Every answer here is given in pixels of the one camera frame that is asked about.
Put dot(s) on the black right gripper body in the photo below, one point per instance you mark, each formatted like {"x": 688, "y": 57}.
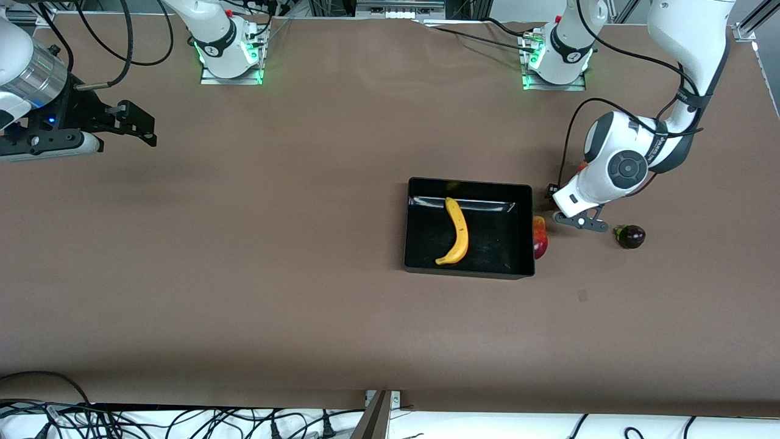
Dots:
{"x": 82, "y": 110}

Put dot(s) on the black plastic tray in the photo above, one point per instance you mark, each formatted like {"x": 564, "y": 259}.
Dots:
{"x": 487, "y": 256}

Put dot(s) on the yellow banana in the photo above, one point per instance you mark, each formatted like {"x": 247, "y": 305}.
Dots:
{"x": 458, "y": 228}

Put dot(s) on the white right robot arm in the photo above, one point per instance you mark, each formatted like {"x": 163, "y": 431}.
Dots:
{"x": 213, "y": 24}

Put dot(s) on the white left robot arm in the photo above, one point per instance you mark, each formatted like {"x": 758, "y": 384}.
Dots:
{"x": 688, "y": 36}

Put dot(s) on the red pomegranate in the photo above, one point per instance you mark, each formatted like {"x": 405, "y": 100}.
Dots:
{"x": 583, "y": 166}

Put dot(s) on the red yellow mango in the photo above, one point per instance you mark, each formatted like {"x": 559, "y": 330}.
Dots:
{"x": 540, "y": 241}

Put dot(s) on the dark purple eggplant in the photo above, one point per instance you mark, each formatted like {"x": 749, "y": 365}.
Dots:
{"x": 632, "y": 236}

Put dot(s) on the brown table cover sheet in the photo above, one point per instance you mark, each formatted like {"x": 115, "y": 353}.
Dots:
{"x": 244, "y": 274}

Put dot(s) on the grey power strip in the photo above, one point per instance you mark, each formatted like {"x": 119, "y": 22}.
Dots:
{"x": 399, "y": 12}

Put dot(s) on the dark metal beam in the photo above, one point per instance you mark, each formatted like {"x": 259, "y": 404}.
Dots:
{"x": 373, "y": 421}

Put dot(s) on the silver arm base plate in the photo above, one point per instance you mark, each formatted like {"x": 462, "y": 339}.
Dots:
{"x": 573, "y": 87}
{"x": 244, "y": 80}

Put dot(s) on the aluminium frame rail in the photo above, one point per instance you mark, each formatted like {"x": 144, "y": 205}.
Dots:
{"x": 18, "y": 18}
{"x": 746, "y": 27}

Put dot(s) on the silver table edge bracket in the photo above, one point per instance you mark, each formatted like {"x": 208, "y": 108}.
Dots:
{"x": 396, "y": 399}

